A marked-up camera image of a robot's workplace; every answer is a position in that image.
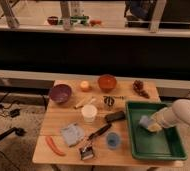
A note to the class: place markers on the light blue cloth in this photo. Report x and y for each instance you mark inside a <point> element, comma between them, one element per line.
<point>72,134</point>

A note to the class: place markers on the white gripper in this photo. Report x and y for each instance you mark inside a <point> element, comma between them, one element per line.
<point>160,118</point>

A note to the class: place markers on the black scissors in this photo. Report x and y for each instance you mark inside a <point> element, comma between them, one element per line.
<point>110,100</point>

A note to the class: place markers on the black handled brush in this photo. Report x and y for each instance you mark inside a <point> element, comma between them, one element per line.
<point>99,131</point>

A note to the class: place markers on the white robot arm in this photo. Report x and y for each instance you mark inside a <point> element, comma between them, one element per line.
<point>167,117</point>

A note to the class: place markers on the white cup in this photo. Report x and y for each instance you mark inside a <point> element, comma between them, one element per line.
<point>89,113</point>

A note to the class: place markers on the green background object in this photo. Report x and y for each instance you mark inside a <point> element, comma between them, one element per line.
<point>82,20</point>

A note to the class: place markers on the orange bowl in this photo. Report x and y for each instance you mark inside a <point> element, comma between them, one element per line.
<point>107,82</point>

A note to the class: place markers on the blue sponge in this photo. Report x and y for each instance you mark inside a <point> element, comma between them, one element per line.
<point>145,121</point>

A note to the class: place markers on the red chili pepper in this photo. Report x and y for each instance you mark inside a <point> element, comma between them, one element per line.
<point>53,147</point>

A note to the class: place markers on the orange fruit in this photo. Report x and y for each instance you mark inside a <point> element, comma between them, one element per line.
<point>84,86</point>

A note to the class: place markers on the purple bowl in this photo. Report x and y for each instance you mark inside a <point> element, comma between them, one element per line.
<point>60,93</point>

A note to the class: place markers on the black floor stand leg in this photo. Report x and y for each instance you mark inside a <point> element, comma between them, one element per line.
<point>17,131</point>

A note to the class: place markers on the dark red background bowl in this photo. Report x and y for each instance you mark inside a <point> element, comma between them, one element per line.
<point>52,20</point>

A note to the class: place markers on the black rectangular block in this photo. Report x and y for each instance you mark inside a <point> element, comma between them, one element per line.
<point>114,116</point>

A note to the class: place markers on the pine cone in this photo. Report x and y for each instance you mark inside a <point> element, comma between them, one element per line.
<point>138,87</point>

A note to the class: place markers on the black power adapter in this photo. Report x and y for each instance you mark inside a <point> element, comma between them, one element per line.
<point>13,113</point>

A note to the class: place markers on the small blue cup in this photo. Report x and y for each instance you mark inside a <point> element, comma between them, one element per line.
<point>113,140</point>

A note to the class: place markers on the wooden stick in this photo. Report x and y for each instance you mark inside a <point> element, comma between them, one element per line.
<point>84,101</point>

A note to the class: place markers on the green plastic tray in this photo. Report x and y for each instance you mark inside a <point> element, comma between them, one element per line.
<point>165,144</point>

